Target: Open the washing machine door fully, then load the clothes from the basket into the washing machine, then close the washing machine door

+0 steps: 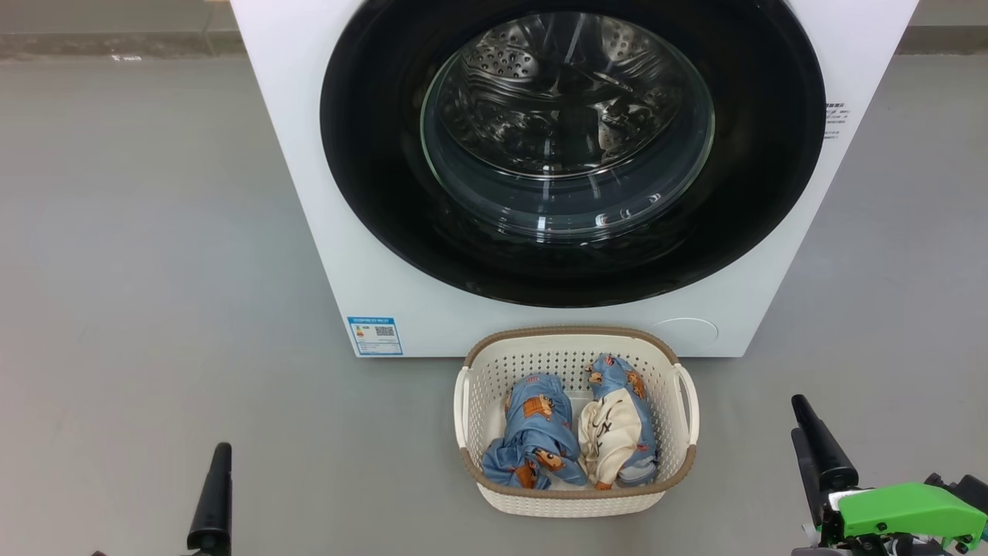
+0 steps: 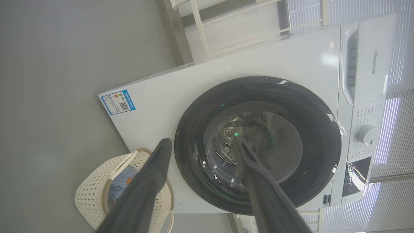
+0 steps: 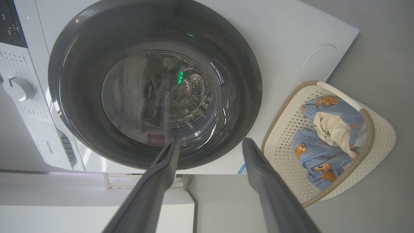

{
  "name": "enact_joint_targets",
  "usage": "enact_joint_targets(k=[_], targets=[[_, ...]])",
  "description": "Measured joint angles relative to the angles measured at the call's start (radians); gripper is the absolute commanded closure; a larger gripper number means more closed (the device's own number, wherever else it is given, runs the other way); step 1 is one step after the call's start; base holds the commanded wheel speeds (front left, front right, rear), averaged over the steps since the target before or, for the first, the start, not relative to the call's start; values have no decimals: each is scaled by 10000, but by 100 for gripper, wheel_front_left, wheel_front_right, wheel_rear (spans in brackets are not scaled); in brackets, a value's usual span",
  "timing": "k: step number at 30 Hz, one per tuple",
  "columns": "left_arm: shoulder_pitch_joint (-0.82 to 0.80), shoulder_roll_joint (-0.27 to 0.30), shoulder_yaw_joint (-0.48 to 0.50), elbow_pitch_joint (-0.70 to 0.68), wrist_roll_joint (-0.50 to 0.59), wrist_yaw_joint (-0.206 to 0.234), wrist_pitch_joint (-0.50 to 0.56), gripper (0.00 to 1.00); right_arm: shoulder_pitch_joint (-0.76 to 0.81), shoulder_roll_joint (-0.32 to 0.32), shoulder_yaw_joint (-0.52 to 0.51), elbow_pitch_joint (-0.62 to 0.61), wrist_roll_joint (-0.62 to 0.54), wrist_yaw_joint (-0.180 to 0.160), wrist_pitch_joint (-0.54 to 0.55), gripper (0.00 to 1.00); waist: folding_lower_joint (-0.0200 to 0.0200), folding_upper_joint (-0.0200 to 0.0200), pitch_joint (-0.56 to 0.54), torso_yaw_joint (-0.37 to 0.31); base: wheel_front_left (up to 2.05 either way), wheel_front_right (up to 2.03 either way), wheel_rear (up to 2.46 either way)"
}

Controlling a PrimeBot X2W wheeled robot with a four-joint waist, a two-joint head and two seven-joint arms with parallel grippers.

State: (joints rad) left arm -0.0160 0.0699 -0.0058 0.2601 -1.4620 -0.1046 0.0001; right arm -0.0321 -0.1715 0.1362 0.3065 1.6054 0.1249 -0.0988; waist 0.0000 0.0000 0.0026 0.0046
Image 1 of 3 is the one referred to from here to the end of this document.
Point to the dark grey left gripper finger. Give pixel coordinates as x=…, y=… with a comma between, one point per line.
x=214, y=510

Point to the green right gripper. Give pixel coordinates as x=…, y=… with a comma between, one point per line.
x=903, y=510

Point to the cream and blue garment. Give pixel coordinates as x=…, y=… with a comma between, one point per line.
x=610, y=432

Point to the blue bear-print garment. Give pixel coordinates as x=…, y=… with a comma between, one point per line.
x=536, y=432

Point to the black round glass washer door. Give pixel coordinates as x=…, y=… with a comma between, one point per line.
x=370, y=177

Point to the white front-load washing machine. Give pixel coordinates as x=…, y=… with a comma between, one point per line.
x=293, y=154

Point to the stainless steel washing machine drum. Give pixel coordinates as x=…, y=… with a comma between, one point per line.
x=525, y=69

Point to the round white filter cover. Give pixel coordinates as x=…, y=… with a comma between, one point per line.
x=687, y=337

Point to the blue energy label sticker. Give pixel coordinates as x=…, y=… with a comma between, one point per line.
x=374, y=336

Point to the cream perforated laundry basket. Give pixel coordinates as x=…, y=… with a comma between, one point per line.
x=571, y=502

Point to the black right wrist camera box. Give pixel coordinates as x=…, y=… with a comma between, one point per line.
x=971, y=490

